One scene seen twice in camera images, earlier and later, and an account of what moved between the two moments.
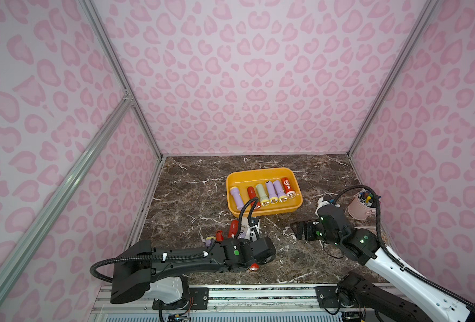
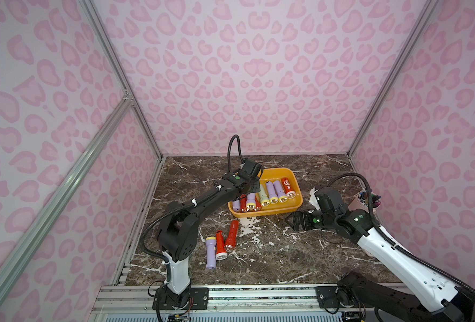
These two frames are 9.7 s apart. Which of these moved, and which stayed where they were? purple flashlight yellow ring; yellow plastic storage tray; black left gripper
Moved: purple flashlight yellow ring; black left gripper
Stayed: yellow plastic storage tray
